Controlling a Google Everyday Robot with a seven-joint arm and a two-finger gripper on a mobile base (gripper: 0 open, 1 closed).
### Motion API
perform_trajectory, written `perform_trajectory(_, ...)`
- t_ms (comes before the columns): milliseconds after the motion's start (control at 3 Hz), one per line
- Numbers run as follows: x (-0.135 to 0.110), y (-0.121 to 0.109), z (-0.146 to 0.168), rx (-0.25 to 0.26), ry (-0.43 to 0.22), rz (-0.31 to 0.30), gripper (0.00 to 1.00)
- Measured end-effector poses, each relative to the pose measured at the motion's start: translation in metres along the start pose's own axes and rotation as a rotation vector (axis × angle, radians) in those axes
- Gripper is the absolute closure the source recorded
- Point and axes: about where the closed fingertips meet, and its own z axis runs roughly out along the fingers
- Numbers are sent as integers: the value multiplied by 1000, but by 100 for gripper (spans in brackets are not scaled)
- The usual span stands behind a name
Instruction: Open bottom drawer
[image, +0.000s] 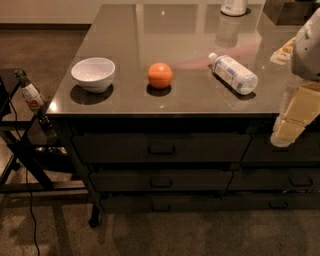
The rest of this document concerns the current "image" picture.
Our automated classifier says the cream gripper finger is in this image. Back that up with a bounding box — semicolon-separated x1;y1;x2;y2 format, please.
270;118;305;148

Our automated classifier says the drawer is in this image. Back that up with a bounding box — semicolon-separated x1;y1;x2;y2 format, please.
101;194;223;213
90;169;232;192
221;193;320;210
72;133;250;163
242;132;320;166
228;168;320;191

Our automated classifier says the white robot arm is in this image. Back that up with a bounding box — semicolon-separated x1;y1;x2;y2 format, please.
270;8;320;147

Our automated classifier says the snack packet on counter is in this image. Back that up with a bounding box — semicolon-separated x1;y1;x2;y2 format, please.
270;37;296;65

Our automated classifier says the clear plastic water bottle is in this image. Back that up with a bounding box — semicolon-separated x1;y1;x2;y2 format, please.
208;53;258;95

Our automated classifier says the white container at back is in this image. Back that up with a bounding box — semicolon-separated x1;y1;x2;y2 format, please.
221;0;248;17

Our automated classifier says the orange round fruit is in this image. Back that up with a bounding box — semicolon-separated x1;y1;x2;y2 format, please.
148;63;173;89

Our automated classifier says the white ceramic bowl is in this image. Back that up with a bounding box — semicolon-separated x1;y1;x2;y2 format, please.
71;57;115;93

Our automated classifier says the small bottle with label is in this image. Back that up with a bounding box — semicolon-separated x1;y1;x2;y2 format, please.
15;69;45;113

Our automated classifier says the black side stand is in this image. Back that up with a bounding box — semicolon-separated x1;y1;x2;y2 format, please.
0;69;85;194

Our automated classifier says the black power cable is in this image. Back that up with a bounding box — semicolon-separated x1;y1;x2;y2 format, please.
8;99;42;256

